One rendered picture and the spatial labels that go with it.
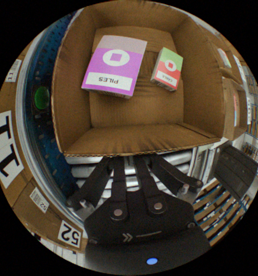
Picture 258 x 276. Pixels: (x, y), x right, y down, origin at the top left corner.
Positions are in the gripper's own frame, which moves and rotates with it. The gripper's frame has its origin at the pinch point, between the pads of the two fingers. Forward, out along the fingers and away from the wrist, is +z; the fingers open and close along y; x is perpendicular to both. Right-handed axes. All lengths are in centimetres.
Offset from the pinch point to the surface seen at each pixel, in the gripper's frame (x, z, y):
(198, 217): -122, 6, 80
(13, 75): 25.4, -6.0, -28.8
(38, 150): 2.0, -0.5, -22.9
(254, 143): -187, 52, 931
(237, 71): 38, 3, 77
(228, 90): 16.1, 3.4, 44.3
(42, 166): -2.2, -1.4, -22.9
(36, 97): 15.4, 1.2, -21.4
